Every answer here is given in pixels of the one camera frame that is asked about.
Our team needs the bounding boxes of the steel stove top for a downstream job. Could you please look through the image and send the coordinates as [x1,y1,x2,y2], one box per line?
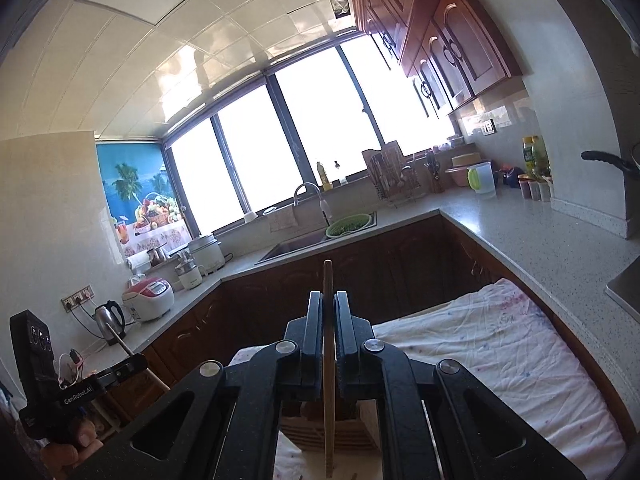
[604,259,640,314]

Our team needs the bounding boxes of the steel electric kettle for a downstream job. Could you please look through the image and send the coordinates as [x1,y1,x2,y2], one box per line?
[94,300,127,346]

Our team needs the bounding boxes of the spice jar rack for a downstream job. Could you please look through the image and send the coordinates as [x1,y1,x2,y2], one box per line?
[517,173,554,204]

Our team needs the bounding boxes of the pink basin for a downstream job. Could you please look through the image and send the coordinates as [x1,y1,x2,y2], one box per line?
[444,154,482,189]

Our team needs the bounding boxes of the white dotted tablecloth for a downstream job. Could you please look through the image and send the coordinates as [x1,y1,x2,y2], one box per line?
[227,277,628,480]

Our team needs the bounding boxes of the beige dish cloth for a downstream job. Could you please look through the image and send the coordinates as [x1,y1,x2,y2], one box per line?
[269,207,297,234]

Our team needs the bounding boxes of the wall power outlet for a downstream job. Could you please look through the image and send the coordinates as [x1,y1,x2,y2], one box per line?
[61,285,97,311]

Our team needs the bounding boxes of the person's left hand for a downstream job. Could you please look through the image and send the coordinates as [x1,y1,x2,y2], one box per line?
[39,416,107,480]

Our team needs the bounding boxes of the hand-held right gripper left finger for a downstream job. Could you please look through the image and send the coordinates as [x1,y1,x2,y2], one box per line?
[65,291,326,480]

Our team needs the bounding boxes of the kitchen sink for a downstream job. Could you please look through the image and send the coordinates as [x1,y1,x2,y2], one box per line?
[255,211,379,266]

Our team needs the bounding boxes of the red and blue container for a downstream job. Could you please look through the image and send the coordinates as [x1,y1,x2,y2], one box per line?
[497,164,524,189]

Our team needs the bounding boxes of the tropical fruit print blind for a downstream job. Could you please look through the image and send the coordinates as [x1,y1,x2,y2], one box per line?
[96,142,194,259]

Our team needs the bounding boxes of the white juicer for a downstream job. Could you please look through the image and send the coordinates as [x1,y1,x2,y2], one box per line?
[173,254,207,291]

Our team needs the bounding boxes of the wooden upper cabinets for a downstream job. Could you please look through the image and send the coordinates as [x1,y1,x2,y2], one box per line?
[345,0,524,119]

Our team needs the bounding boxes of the black wok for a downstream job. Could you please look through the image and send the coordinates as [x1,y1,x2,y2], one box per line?
[580,141,640,179]

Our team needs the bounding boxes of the wooden lower cabinets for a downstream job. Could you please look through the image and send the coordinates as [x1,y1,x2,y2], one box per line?
[102,212,531,426]

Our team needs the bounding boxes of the kitchen window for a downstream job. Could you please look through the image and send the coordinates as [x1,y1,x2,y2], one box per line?
[162,30,458,233]

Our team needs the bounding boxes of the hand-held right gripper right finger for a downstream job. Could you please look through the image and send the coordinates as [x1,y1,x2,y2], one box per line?
[334,291,587,480]

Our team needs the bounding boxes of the clear measuring cup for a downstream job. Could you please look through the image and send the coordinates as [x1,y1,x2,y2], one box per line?
[467,161,497,196]

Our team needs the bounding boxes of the paper towel roll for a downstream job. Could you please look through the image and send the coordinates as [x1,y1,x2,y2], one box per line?
[124,252,154,274]

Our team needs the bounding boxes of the wooden cutting board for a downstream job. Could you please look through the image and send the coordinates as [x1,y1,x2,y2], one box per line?
[362,142,405,181]

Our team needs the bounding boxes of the red and white rice cooker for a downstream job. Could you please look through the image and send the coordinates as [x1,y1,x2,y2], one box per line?
[121,278,176,322]

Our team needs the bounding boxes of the knife block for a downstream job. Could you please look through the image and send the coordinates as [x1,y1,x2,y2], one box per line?
[425,152,446,194]

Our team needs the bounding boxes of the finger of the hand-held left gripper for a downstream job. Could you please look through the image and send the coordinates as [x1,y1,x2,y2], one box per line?
[94,353,149,387]

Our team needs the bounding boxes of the chrome kitchen faucet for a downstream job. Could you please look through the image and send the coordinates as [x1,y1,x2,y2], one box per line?
[293,182,334,227]

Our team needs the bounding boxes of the wooden cabinets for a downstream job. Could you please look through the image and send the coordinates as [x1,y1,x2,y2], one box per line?
[345,0,524,119]
[102,212,531,426]

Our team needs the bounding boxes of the wire dish rack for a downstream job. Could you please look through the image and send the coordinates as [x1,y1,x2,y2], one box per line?
[370,164,422,209]

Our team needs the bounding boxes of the cooking oil bottle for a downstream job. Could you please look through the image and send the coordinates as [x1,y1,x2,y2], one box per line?
[531,135,551,182]

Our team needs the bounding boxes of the large white rice cooker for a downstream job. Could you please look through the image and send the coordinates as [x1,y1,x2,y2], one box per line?
[187,233,226,275]

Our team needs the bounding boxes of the green colander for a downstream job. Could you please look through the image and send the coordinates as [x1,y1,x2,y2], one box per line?
[325,213,374,239]

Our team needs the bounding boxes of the wooden utensil holder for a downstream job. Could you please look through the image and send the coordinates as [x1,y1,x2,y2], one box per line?
[280,400,381,480]

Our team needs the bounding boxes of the wooden chopstick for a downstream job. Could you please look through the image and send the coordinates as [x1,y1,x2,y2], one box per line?
[322,260,337,479]
[96,320,172,393]

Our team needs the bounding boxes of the yellow cap green bottle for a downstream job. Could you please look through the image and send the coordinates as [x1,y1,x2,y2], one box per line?
[521,136,539,177]

